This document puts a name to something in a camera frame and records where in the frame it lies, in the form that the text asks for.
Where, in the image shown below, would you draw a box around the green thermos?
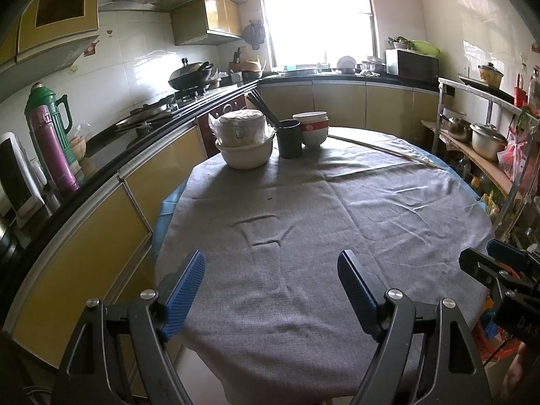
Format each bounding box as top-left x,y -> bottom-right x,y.
24,82 -> 74,165

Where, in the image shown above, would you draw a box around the metal and wood rack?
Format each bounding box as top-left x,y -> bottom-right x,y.
420,77 -> 540,228

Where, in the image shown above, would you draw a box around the window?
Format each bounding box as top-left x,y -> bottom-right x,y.
255,0 -> 378,68

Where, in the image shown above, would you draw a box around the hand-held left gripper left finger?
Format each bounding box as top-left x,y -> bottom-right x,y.
51,250 -> 207,405

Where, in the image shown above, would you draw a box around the small dark steel pot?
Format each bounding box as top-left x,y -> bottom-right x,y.
447,117 -> 473,143

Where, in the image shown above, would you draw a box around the yellow plastic bag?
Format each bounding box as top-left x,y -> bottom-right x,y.
481,192 -> 505,220

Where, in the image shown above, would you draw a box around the steel pot with lid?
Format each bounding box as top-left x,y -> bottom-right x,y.
469,123 -> 509,162

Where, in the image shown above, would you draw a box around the dark metal pot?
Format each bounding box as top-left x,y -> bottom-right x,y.
0,215 -> 20,271

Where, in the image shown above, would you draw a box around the long thin wooden stick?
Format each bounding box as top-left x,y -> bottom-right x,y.
328,134 -> 441,168

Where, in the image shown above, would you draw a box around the large white bowl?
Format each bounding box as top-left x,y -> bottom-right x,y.
215,133 -> 275,170

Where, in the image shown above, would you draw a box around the microwave oven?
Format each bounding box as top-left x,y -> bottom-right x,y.
385,48 -> 440,83

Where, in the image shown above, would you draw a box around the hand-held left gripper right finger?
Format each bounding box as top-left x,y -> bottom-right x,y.
336,250 -> 494,405

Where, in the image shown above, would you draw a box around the grey tablecloth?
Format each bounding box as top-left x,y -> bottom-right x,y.
154,127 -> 494,405

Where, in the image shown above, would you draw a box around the oil bottle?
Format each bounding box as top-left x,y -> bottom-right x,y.
466,173 -> 486,195

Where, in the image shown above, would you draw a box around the yellow cabinet with dark window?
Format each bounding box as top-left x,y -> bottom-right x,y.
0,0 -> 100,81

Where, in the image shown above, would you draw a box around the blue tablecloth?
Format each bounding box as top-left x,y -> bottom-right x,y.
154,143 -> 482,254

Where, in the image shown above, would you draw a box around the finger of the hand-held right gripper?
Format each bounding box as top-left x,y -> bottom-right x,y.
459,248 -> 513,292
486,240 -> 533,274

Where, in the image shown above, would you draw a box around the enamel pot with lid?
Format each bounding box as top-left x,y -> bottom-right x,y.
478,62 -> 505,89

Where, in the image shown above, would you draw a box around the black induction cooker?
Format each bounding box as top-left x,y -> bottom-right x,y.
458,75 -> 515,101

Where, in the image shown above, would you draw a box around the plastic-bagged bowl stack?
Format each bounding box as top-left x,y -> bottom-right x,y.
208,109 -> 275,146

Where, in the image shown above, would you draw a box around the black wok with lid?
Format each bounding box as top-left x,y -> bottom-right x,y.
168,57 -> 214,91

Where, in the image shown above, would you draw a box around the person's right hand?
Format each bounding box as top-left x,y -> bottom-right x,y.
506,341 -> 536,397

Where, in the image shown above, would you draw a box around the knife block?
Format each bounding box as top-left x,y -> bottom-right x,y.
228,48 -> 244,76

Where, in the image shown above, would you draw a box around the small yellow wall cabinet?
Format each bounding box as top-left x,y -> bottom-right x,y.
171,0 -> 242,46

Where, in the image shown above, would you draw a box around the red plastic basket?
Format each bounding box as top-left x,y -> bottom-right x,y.
471,262 -> 526,361

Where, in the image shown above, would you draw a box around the steel pots by microwave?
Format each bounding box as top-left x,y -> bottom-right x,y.
360,56 -> 386,74

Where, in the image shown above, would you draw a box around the gas stove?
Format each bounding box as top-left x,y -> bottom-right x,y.
114,86 -> 212,136

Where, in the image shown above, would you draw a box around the round hanging strainer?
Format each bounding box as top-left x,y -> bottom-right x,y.
242,20 -> 266,51

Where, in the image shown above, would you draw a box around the black countertop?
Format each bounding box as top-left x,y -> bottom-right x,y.
0,70 -> 441,317

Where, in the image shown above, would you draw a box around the white small appliance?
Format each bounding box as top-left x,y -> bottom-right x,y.
0,132 -> 48,217

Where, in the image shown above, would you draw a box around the purple thermos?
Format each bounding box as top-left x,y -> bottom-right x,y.
29,105 -> 81,195

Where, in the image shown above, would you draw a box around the large clear bottle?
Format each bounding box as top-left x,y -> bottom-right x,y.
527,65 -> 540,112

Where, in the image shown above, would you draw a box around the plain white bowl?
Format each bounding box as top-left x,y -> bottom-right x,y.
292,111 -> 329,124

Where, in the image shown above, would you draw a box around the maroon appliance front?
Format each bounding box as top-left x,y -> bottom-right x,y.
196,95 -> 254,159

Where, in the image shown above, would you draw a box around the red and white plastic bag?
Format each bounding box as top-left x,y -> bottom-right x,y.
497,129 -> 532,178

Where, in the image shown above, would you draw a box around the red banded white bowl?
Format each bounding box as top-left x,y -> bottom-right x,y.
300,119 -> 330,149

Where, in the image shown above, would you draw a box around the green basin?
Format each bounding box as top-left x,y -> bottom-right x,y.
410,40 -> 440,57

